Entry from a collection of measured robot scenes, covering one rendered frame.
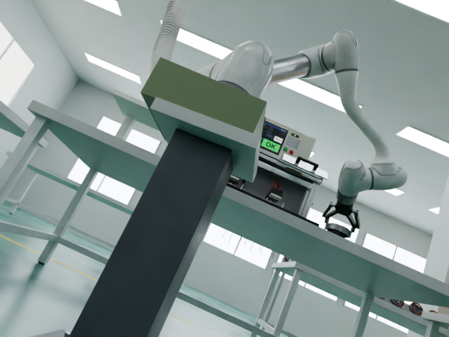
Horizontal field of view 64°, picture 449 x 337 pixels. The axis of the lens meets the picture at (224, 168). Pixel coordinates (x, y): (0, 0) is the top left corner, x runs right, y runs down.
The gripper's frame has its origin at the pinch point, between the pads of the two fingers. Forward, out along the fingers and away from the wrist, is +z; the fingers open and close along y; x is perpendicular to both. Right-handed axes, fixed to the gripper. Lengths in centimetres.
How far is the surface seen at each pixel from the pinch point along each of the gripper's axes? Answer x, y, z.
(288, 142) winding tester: 36, -42, -18
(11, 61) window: 221, -628, 97
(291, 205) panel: 18.5, -30.7, 13.1
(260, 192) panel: 14, -49, 7
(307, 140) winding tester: 43, -33, -17
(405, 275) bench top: -14.4, 32.5, -1.6
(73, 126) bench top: -46, -115, -53
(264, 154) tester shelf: 21, -51, -16
